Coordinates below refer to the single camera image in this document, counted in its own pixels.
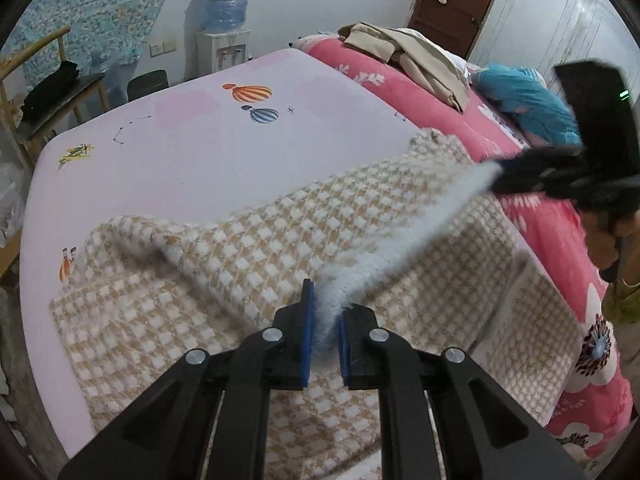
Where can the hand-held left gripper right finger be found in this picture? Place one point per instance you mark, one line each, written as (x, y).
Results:
(345, 355)

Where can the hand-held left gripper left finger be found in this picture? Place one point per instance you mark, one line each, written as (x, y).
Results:
(306, 340)

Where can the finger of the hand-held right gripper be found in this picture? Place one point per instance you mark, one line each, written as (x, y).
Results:
(530, 185)
(545, 160)

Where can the beige white houndstooth coat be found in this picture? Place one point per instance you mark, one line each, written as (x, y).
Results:
(225, 260)

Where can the person's right forearm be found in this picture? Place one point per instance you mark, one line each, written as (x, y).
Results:
(627, 302)

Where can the beige clothes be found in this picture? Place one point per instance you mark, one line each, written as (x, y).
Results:
(430, 65)

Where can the person's right hand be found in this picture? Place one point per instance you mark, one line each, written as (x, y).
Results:
(600, 230)

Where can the teal cloth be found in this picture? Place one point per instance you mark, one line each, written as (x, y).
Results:
(535, 105)

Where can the pink floral blanket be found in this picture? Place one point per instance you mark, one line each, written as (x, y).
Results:
(450, 120)

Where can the white wardrobe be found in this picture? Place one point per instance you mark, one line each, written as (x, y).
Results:
(550, 20)

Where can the white garment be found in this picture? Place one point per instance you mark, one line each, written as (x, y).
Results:
(452, 60)

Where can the brown wooden door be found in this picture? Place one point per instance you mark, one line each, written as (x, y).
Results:
(460, 15)

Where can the bed with pink printed sheet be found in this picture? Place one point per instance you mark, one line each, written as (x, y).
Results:
(200, 150)

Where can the white water dispenser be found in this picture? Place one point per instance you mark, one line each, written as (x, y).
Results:
(222, 52)

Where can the black stool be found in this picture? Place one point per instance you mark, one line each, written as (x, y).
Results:
(147, 85)

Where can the white plastic bag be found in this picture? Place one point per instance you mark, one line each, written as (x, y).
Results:
(12, 195)

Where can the wooden chair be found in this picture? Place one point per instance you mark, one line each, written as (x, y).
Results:
(75, 90)

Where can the black bag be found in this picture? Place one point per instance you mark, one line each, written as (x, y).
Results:
(50, 90)

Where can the wall socket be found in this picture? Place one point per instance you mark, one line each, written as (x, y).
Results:
(163, 46)

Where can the floral wall cloth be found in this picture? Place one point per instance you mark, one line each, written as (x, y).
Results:
(100, 10)

